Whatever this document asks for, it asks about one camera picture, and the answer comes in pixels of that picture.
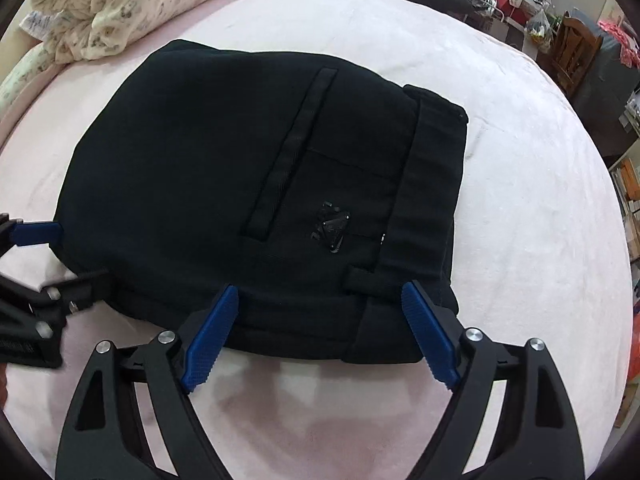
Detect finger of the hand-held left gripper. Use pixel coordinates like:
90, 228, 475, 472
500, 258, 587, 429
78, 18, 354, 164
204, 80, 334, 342
0, 214, 65, 256
47, 270, 118, 313

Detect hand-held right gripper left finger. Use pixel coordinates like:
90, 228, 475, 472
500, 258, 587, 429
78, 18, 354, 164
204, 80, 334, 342
54, 284, 240, 480

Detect floral patterned pillow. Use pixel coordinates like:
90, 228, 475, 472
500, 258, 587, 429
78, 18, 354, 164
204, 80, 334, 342
22, 0, 278, 65

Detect bed with pink sheet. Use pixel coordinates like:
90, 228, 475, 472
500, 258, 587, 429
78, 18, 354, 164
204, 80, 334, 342
0, 0, 633, 480

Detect red floral cloth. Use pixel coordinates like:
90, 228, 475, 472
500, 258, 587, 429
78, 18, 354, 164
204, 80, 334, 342
597, 17, 640, 68

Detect black pants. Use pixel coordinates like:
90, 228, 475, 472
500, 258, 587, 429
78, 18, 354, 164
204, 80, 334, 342
54, 39, 470, 367

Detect dark grey covered furniture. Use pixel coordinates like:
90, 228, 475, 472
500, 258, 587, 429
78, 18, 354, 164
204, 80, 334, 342
575, 22, 640, 141

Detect wooden chair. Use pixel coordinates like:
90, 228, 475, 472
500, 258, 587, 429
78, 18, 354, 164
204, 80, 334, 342
547, 10, 603, 96

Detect bookshelf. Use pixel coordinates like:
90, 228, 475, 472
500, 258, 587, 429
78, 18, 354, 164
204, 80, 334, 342
607, 152, 640, 261

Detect red storage box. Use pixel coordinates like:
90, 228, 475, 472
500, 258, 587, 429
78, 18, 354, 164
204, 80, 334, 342
492, 0, 548, 26

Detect clear plastic bag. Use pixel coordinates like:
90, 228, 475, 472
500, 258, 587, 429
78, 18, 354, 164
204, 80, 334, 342
525, 9, 556, 51

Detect pale printed pillow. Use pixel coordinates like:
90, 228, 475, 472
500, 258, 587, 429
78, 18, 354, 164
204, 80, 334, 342
0, 42, 66, 121

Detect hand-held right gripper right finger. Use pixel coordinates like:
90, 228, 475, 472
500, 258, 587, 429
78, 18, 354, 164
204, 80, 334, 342
401, 280, 587, 480

